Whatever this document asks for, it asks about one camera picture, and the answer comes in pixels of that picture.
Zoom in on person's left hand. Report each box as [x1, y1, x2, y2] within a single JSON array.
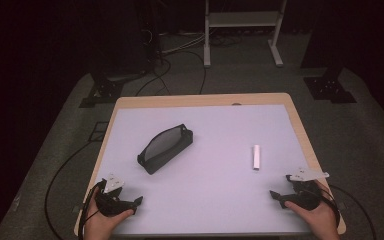
[[83, 188, 135, 240]]

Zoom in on black stand base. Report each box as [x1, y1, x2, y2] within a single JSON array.
[[302, 65, 359, 105], [78, 73, 125, 109]]

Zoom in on black floor frame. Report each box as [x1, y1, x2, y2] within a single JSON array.
[[87, 121, 110, 143]]

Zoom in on right hand-held gripper cable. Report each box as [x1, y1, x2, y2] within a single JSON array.
[[316, 184, 378, 240]]

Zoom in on wooden table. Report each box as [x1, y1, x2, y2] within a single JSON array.
[[73, 92, 347, 239]]

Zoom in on black mesh pencil case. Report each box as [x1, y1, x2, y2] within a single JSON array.
[[136, 123, 195, 176]]

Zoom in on person's right hand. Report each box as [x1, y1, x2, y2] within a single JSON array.
[[283, 179, 342, 240]]

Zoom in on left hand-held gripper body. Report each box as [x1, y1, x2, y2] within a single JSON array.
[[94, 172, 136, 218]]

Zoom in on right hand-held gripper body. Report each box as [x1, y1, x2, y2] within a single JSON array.
[[279, 168, 331, 212]]

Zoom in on black floor cable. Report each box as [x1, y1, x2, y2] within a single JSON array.
[[179, 49, 208, 96], [134, 49, 173, 98]]

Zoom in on white table mat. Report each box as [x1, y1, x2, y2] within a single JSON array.
[[94, 104, 318, 236]]

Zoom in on white metal stand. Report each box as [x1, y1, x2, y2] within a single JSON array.
[[203, 0, 288, 69]]

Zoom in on hand-held gripper cable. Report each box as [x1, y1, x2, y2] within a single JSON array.
[[44, 139, 107, 240], [316, 184, 378, 240]]

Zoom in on left hand-held gripper cable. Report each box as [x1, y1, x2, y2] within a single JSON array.
[[44, 139, 107, 240]]

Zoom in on white floor cables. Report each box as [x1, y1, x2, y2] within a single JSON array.
[[160, 31, 208, 56]]

